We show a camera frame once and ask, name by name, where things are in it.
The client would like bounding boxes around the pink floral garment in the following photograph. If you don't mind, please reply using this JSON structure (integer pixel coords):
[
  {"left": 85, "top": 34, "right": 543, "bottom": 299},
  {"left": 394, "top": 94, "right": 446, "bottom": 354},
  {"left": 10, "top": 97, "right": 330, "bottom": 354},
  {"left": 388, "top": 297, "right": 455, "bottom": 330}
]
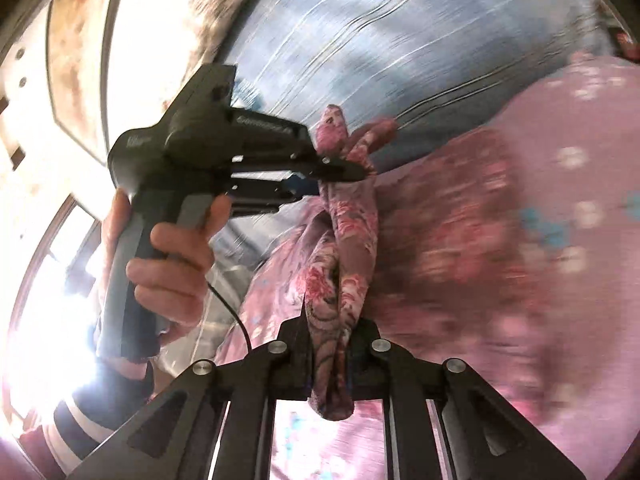
[{"left": 300, "top": 105, "right": 551, "bottom": 422}]

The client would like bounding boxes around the brown window frame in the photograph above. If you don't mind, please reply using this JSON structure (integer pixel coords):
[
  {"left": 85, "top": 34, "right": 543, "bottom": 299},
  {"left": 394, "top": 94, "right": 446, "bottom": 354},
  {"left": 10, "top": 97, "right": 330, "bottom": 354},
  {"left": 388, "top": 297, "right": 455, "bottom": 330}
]
[{"left": 7, "top": 194, "right": 103, "bottom": 411}]

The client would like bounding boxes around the blue striped quilt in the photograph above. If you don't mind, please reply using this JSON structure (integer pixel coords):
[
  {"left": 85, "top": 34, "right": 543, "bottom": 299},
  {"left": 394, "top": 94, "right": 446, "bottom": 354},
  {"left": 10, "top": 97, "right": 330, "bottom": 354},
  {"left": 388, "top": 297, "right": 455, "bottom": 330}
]
[{"left": 200, "top": 0, "right": 617, "bottom": 261}]

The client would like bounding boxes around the person's left forearm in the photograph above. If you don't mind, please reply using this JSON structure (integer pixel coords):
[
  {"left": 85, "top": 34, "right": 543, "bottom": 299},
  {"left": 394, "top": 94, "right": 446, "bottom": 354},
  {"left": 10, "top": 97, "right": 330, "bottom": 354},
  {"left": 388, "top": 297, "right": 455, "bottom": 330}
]
[{"left": 20, "top": 360, "right": 157, "bottom": 480}]

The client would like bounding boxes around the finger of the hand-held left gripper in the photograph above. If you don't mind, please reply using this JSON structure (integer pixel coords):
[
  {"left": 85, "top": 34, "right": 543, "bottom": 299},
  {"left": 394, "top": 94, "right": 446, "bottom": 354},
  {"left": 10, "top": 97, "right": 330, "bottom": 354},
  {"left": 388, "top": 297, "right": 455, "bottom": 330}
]
[
  {"left": 230, "top": 152, "right": 377, "bottom": 182},
  {"left": 227, "top": 174, "right": 322, "bottom": 214}
]

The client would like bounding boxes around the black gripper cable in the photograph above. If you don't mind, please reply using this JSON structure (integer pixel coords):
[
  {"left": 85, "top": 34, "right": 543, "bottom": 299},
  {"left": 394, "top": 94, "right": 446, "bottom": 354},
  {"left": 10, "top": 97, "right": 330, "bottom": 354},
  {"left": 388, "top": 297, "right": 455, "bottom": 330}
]
[{"left": 206, "top": 282, "right": 252, "bottom": 353}]

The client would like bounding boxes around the person's left hand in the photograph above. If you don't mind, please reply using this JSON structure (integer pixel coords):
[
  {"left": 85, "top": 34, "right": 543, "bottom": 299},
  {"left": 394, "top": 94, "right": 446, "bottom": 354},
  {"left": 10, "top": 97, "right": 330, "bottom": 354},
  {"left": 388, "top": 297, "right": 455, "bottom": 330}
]
[{"left": 92, "top": 190, "right": 233, "bottom": 382}]

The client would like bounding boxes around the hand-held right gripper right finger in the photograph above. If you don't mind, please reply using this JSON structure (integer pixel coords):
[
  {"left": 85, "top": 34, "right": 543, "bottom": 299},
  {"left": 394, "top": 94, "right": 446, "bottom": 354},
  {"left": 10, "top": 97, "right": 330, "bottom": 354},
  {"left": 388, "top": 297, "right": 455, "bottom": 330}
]
[{"left": 345, "top": 317, "right": 588, "bottom": 480}]

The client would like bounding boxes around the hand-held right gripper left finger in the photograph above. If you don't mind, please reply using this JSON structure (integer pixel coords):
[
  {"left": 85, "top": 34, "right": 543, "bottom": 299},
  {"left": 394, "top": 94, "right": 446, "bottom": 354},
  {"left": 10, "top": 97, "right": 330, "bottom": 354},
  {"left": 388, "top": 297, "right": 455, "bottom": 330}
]
[{"left": 65, "top": 317, "right": 313, "bottom": 480}]

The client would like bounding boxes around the purple flowered bedsheet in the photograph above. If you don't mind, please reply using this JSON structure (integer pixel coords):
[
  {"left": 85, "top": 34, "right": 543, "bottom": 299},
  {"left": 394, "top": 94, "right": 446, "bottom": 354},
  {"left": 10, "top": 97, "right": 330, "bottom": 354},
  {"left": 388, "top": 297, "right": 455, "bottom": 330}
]
[{"left": 215, "top": 50, "right": 640, "bottom": 480}]

